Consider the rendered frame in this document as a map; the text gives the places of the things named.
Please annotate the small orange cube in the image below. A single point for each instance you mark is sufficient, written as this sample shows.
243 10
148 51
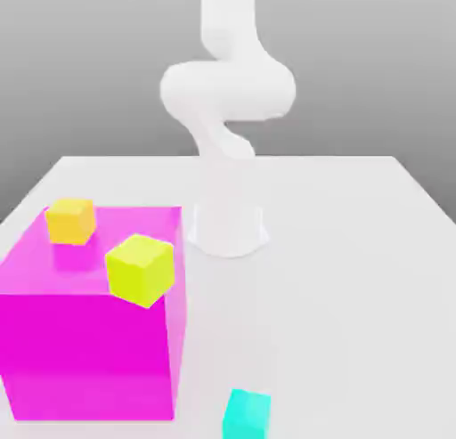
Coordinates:
69 222

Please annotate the small cyan cube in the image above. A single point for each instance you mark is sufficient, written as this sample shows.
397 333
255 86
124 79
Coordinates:
245 416

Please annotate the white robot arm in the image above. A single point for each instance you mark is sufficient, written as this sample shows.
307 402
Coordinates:
228 90

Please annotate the small yellow cube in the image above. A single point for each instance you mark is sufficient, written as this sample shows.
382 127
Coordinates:
137 273

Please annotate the large magenta box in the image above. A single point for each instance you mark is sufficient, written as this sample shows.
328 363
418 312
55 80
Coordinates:
82 353

